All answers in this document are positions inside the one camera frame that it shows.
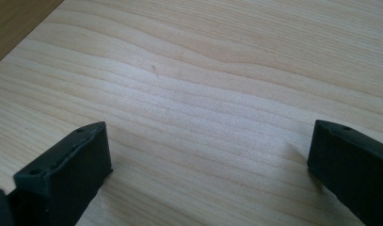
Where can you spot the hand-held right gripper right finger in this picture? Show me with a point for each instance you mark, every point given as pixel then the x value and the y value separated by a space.
pixel 352 166

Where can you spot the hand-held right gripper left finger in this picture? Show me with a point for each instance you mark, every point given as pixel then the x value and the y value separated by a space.
pixel 63 175

